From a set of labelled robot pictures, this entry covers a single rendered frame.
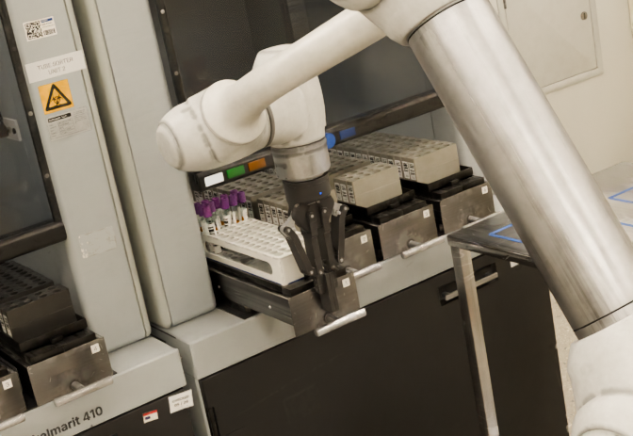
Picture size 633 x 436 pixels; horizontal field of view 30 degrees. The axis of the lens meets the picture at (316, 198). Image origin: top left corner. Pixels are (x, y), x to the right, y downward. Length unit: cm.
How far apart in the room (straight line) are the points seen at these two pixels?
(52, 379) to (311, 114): 59
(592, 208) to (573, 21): 300
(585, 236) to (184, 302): 104
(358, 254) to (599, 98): 228
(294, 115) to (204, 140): 17
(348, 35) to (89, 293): 70
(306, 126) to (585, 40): 253
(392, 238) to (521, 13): 193
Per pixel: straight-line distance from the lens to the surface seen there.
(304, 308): 197
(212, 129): 172
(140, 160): 205
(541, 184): 125
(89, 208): 202
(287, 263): 198
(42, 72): 197
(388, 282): 226
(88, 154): 201
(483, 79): 127
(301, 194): 188
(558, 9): 418
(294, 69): 164
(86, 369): 198
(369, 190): 230
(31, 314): 200
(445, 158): 240
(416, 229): 228
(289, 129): 183
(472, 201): 237
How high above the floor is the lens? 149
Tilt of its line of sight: 16 degrees down
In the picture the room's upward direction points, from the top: 11 degrees counter-clockwise
